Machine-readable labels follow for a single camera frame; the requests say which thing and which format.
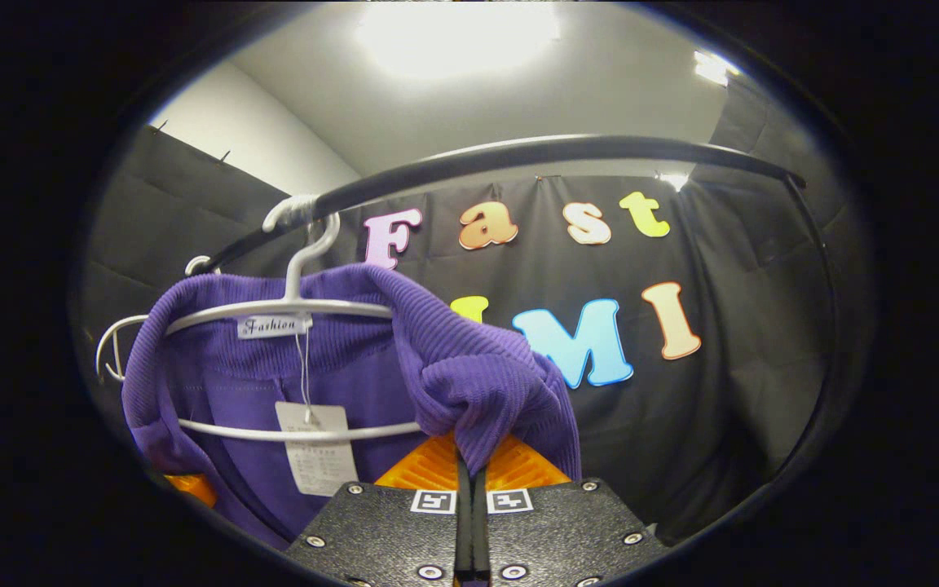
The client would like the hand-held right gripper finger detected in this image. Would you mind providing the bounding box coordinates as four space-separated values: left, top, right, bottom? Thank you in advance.
284 430 473 587
471 434 671 587

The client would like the purple corduroy jacket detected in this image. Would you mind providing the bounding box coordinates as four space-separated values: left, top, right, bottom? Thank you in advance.
121 263 583 551

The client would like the white hanger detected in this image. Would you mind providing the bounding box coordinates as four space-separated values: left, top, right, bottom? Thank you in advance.
164 194 424 444
95 254 223 384

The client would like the black metal clothes rack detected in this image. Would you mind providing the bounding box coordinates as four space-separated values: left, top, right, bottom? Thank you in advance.
189 135 841 482

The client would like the paper hang tag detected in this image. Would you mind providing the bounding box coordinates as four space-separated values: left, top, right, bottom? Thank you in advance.
276 401 360 497

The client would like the black backdrop cloth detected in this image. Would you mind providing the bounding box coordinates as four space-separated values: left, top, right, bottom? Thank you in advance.
217 174 829 547
78 124 373 343
686 77 878 457

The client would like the large ceiling light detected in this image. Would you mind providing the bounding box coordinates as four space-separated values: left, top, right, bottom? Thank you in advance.
355 0 560 78

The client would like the small ceiling light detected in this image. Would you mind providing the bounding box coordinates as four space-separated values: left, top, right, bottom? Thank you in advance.
694 51 739 86

